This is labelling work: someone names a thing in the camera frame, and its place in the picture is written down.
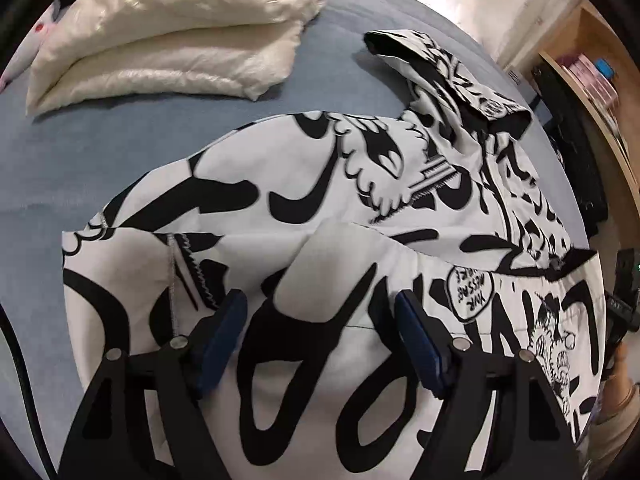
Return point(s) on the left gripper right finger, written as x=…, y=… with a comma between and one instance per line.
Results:
x=499, y=418

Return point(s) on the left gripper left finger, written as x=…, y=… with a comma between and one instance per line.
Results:
x=140, y=418

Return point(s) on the black and white graffiti hoodie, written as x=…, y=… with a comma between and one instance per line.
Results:
x=321, y=218

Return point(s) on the person right hand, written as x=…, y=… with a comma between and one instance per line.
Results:
x=618, y=388

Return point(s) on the black bag on floor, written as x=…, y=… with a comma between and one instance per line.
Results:
x=568, y=136

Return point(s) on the wooden bookshelf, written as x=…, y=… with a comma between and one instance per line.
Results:
x=586, y=52

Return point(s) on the blue fleece bed blanket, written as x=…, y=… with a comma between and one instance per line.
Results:
x=59, y=169

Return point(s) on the pink and white plush toy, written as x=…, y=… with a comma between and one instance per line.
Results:
x=27, y=51

